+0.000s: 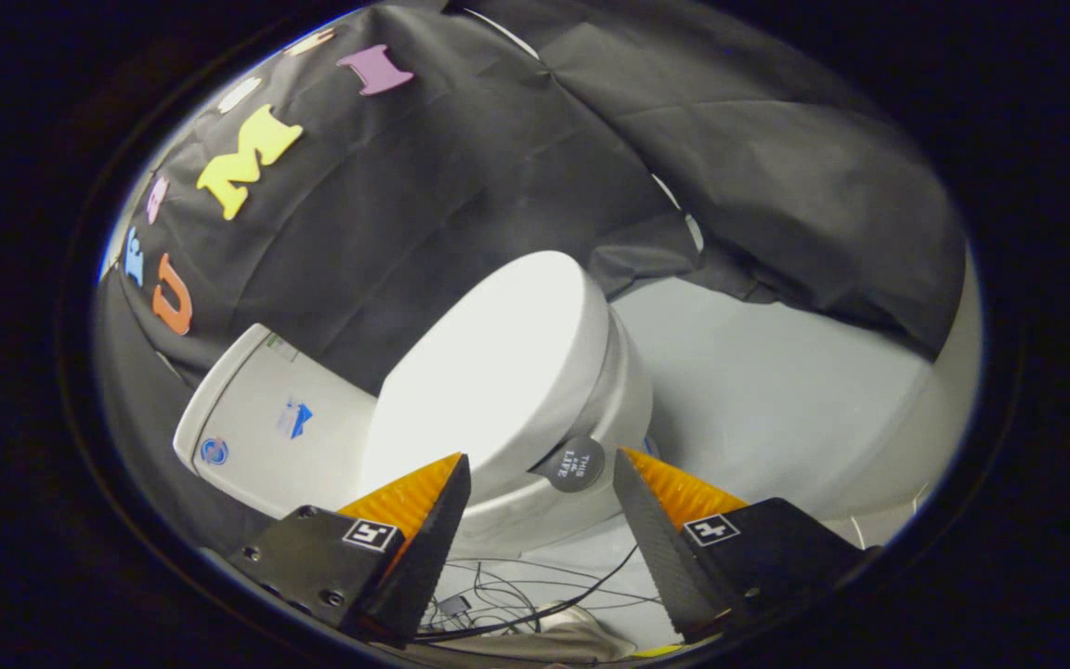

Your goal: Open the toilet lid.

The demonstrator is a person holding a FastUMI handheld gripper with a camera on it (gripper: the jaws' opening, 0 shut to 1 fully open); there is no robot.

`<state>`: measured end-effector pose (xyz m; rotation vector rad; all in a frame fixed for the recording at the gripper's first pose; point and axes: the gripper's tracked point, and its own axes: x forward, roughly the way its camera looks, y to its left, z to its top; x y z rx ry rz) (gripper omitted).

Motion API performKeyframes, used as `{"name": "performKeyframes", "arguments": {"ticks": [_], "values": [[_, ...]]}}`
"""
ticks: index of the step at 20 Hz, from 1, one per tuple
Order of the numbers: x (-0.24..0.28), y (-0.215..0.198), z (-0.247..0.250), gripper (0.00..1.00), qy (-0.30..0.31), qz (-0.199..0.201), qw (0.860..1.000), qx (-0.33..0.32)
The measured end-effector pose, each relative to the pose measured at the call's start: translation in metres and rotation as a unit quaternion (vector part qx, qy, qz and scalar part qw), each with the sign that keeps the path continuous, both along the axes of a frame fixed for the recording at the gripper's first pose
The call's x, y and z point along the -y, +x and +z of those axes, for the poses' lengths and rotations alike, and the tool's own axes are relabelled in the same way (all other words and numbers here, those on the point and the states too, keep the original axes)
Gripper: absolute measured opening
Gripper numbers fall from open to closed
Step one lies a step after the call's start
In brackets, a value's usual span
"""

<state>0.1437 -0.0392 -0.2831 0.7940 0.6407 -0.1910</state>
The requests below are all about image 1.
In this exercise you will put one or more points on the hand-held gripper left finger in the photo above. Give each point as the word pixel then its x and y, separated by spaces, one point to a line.
pixel 419 557

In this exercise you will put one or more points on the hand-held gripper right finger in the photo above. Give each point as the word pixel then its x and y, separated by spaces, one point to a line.
pixel 660 548

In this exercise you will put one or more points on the white toilet lid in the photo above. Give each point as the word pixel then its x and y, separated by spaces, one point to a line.
pixel 489 372

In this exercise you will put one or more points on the white toilet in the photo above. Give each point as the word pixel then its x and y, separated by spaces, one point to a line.
pixel 266 437

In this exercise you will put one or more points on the black backdrop cloth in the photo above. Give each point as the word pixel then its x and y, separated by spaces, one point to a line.
pixel 461 167

